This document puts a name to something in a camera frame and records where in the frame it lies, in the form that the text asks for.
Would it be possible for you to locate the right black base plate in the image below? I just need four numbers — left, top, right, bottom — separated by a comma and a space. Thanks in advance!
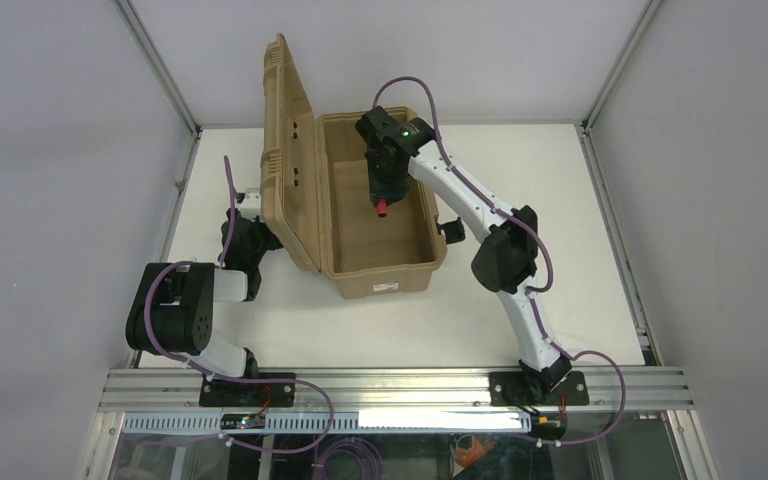
488, 370, 590, 407

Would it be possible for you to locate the aluminium mounting rail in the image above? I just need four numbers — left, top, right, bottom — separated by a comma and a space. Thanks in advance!
98, 366, 695, 413

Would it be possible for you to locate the coiled purple cable below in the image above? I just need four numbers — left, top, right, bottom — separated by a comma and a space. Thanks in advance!
311, 435, 385, 480

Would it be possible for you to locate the white slotted cable duct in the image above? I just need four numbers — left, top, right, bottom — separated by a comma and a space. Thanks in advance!
122, 409, 531, 436

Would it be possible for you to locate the orange object under table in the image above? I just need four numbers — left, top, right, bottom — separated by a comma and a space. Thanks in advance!
451, 434, 495, 469

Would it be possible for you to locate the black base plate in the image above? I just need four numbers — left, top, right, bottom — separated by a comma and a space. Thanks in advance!
488, 370, 590, 407
198, 372, 296, 408

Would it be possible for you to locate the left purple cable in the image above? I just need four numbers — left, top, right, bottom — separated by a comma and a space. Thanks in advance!
143, 156, 336, 456

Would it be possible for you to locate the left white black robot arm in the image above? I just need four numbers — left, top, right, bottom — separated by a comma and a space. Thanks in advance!
125, 209, 282, 379

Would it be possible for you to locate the tan plastic toolbox bin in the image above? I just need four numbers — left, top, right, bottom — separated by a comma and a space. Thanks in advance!
260, 34, 448, 299

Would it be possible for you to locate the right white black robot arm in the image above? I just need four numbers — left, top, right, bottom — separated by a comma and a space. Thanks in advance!
355, 106, 571, 401

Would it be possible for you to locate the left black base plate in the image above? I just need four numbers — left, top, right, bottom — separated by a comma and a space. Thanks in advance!
198, 372, 296, 408

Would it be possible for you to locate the red handled screwdriver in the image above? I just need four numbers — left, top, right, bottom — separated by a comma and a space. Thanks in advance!
375, 199, 388, 218

